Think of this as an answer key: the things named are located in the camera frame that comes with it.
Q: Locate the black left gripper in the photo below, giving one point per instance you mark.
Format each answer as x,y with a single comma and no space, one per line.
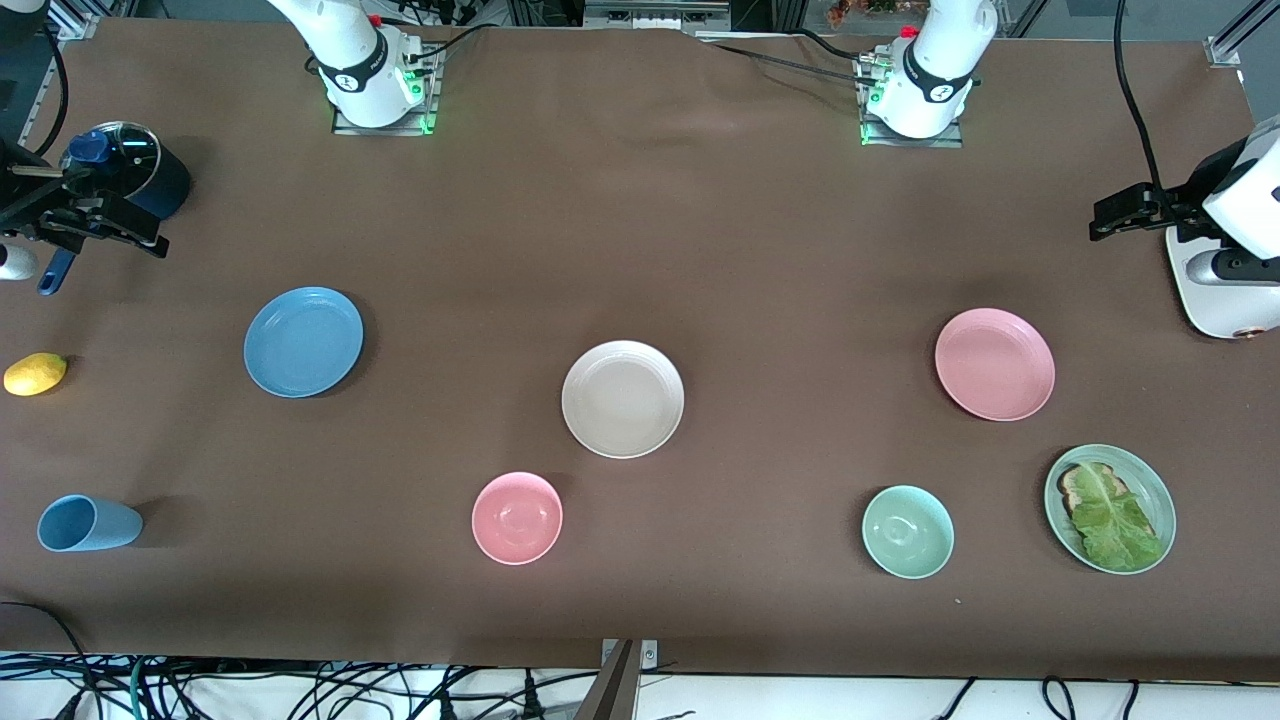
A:
1172,211

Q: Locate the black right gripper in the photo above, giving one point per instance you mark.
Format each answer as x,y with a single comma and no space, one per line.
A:
30,204

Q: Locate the pink plate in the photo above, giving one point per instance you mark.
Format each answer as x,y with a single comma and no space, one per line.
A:
995,364

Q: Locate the blue plate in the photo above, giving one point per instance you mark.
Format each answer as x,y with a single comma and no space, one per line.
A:
303,342

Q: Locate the dark blue saucepan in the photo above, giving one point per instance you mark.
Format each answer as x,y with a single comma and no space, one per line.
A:
160,185

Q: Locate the small blue plastic object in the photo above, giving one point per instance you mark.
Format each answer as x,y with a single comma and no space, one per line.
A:
88,147

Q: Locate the white rounded appliance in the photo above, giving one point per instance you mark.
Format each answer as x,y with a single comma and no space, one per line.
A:
1215,312

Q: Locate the yellow lemon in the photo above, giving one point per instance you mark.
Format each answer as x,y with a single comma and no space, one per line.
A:
35,375

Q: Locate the green plate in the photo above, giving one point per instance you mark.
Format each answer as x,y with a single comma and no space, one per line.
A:
1155,490

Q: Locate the toast slice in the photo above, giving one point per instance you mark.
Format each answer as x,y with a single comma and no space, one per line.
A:
1072,490

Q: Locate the blue cup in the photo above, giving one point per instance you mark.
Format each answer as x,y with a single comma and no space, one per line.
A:
90,524

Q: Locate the green lettuce leaf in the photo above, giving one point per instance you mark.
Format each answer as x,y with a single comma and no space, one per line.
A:
1115,525

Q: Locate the orange dried flowers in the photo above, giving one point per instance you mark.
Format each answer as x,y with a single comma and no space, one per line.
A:
870,8

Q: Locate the mint green bowl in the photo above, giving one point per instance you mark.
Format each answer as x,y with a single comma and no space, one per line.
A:
908,532

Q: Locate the brown table cover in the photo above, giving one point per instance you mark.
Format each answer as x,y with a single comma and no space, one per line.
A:
640,250

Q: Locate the pink bowl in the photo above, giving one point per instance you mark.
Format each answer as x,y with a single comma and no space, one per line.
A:
517,518

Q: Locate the grey metal box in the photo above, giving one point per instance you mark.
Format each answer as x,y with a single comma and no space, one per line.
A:
655,15

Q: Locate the beige plate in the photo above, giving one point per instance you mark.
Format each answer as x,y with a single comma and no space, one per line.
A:
622,399

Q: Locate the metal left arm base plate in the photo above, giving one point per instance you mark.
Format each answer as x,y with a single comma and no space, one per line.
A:
958,135

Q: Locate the aluminium frame profile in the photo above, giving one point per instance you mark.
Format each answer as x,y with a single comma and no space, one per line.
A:
1225,50
75,25

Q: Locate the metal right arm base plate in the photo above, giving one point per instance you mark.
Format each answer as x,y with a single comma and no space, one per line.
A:
432,90

